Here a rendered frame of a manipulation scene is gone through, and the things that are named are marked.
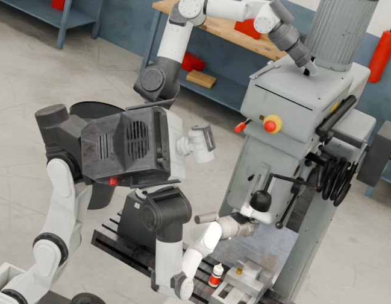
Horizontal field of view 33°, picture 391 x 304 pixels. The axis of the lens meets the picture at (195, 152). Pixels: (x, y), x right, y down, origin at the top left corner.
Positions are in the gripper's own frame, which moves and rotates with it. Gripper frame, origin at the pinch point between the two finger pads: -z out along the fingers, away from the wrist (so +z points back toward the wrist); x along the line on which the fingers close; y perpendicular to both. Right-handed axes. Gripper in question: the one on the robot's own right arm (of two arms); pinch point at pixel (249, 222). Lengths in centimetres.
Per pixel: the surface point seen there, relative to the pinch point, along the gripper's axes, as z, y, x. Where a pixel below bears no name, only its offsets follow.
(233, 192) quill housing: 11.6, -13.8, 3.5
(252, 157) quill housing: 11.1, -30.7, 1.6
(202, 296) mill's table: 11.9, 34.4, -0.7
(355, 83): -56, -52, 15
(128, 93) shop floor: -196, 121, 335
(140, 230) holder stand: 21.3, 25.7, 35.9
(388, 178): -330, 97, 113
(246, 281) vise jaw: 2.4, 20.6, -11.0
